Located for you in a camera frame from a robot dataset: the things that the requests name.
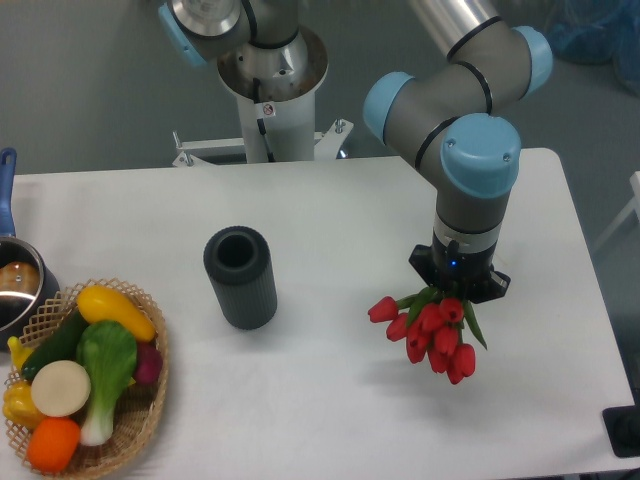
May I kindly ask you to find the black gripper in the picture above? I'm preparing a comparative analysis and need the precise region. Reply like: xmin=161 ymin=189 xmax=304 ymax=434
xmin=409 ymin=240 xmax=511 ymax=304

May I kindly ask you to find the red tulip bouquet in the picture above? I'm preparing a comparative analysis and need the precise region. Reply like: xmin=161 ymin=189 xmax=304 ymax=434
xmin=367 ymin=286 xmax=488 ymax=385

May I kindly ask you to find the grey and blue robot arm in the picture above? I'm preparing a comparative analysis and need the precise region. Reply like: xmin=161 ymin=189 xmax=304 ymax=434
xmin=158 ymin=1 xmax=553 ymax=304

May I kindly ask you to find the dark grey ribbed vase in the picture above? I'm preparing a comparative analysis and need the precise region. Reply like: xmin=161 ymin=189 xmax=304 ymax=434
xmin=203 ymin=226 xmax=278 ymax=330

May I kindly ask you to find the black device at table edge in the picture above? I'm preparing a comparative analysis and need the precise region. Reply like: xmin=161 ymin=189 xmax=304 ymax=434
xmin=602 ymin=405 xmax=639 ymax=458

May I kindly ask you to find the blue plastic bag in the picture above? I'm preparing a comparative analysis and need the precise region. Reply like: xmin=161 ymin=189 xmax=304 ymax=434
xmin=544 ymin=1 xmax=639 ymax=95

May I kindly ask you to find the purple radish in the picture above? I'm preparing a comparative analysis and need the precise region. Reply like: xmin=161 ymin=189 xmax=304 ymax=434
xmin=132 ymin=343 xmax=163 ymax=385

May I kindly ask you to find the woven wicker basket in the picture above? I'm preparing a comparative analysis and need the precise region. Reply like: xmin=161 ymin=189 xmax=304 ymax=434
xmin=1 ymin=279 xmax=169 ymax=479

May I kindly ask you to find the green bok choy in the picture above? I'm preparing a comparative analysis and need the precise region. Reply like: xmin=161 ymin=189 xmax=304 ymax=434
xmin=76 ymin=320 xmax=137 ymax=447

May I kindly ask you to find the yellow squash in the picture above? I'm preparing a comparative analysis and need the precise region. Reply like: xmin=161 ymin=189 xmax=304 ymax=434
xmin=76 ymin=285 xmax=156 ymax=342

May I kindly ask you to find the green cucumber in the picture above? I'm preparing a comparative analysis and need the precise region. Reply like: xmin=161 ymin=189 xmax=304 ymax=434
xmin=21 ymin=310 xmax=89 ymax=381

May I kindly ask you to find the cream round disc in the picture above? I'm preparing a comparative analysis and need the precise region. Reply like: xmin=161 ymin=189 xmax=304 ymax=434
xmin=31 ymin=360 xmax=91 ymax=417

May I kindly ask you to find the orange fruit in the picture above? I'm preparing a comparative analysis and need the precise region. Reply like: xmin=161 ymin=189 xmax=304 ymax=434
xmin=26 ymin=417 xmax=80 ymax=474

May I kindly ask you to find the yellow banana tip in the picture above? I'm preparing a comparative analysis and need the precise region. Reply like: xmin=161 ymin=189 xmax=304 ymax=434
xmin=7 ymin=336 xmax=34 ymax=371

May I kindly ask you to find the yellow bell pepper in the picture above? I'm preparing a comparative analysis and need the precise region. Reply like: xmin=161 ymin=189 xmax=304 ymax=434
xmin=2 ymin=380 xmax=46 ymax=430

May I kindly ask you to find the white furniture frame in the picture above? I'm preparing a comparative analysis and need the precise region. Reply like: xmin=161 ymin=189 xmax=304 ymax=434
xmin=593 ymin=171 xmax=640 ymax=254

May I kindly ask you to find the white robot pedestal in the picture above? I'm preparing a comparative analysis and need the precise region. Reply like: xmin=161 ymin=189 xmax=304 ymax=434
xmin=173 ymin=26 xmax=354 ymax=166

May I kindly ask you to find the blue handled saucepan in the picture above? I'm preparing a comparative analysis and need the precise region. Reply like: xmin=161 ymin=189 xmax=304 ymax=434
xmin=1 ymin=148 xmax=59 ymax=352

